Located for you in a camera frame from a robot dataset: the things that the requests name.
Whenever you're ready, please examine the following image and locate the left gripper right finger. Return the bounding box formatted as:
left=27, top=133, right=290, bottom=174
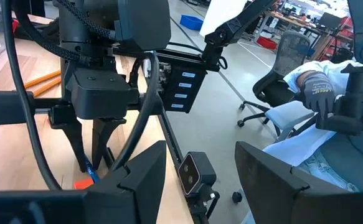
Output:
left=234, top=141, right=308, bottom=224

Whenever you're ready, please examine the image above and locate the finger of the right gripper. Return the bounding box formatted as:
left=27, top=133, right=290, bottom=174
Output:
left=49, top=105, right=87, bottom=174
left=91, top=118, right=128, bottom=171

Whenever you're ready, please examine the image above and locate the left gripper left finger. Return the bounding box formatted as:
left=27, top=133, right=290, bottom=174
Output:
left=86, top=140, right=168, bottom=224

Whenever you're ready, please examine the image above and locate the person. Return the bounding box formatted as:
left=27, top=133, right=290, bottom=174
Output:
left=262, top=58, right=363, bottom=194

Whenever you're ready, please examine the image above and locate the black electronics box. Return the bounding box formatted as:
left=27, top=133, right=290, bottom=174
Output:
left=154, top=51, right=209, bottom=114

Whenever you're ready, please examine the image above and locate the person's gloved hand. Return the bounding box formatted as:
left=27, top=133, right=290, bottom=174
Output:
left=299, top=70, right=336, bottom=119

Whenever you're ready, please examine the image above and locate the blue plastic crate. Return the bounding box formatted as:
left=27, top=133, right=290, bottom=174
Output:
left=179, top=14, right=205, bottom=32

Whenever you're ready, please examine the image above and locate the black mesh office chair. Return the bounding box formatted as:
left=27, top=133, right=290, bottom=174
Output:
left=237, top=29, right=316, bottom=147

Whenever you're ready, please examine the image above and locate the red plastic crate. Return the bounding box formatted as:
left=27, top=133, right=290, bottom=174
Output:
left=255, top=35, right=278, bottom=51

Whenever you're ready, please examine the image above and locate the white board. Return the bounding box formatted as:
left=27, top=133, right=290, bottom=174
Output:
left=199, top=0, right=247, bottom=37

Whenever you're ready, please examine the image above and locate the black table-level camera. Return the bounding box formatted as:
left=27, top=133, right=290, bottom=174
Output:
left=177, top=151, right=218, bottom=197

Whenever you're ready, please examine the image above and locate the black braided cable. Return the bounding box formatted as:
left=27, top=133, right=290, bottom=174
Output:
left=11, top=0, right=113, bottom=63

